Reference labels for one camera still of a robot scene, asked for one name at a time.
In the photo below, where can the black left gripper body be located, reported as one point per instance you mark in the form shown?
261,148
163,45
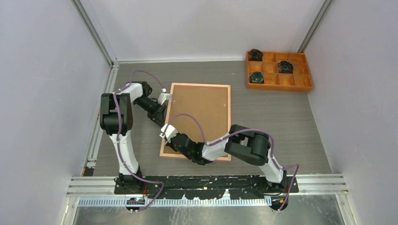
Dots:
154,109

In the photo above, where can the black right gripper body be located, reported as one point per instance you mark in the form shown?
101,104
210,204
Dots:
190,156

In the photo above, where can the brown backing board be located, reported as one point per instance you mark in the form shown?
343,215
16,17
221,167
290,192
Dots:
199,115

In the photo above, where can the pink wooden picture frame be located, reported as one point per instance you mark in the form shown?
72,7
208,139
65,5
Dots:
228,108

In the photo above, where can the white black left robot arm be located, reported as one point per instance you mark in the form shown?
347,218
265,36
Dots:
116,119

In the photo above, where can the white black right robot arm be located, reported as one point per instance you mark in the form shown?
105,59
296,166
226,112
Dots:
252,146

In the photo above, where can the blue green tape roll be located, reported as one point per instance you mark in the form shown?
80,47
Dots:
256,77

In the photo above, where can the black tape roll top-left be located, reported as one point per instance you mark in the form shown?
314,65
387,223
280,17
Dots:
255,55

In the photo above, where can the black tape roll middle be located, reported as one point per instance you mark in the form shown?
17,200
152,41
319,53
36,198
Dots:
285,67

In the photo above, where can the orange compartment tray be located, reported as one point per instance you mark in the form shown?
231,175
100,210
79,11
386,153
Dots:
299,81

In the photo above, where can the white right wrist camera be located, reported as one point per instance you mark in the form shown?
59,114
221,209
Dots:
168,132

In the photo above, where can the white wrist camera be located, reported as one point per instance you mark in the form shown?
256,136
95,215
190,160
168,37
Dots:
168,132
164,96

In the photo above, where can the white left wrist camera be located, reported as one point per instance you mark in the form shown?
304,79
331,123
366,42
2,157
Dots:
164,96

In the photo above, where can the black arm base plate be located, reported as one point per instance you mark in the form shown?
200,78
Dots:
208,187

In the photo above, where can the aluminium left rail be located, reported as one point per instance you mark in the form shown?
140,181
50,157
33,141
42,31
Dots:
90,158

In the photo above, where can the aluminium rail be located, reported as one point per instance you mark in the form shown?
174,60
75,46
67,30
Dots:
99,191
90,158

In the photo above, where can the aluminium front rail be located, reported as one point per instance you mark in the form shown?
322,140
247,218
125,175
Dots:
99,191

